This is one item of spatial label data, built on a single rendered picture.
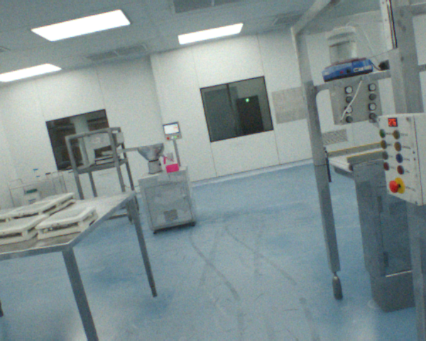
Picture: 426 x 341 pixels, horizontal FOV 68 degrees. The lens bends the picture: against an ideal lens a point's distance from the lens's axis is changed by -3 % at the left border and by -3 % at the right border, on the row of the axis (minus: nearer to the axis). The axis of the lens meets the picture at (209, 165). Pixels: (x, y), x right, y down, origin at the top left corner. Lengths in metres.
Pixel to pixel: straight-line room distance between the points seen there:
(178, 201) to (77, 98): 3.96
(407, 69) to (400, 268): 1.34
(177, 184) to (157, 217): 0.51
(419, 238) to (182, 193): 3.32
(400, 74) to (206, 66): 6.05
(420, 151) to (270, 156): 6.15
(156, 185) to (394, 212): 2.93
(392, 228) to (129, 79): 6.00
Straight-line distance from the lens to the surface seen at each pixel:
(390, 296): 2.27
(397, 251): 2.16
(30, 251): 1.75
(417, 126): 1.05
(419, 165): 1.06
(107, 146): 5.15
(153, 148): 4.32
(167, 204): 4.25
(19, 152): 7.99
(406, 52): 1.17
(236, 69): 7.04
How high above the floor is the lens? 1.30
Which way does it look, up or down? 8 degrees down
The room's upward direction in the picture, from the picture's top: 11 degrees counter-clockwise
